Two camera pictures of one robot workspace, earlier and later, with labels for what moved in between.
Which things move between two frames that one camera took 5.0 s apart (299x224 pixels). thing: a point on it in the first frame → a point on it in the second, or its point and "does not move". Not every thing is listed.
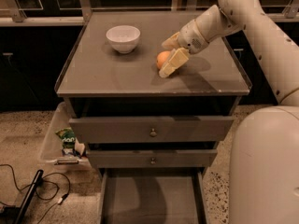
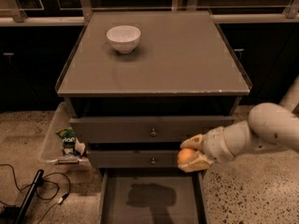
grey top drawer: (151, 129) does not move
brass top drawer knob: (152, 133) does not move
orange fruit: (162, 58) → (185, 156)
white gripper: (191, 38) → (214, 145)
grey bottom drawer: (153, 195) does not move
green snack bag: (68, 139) does not move
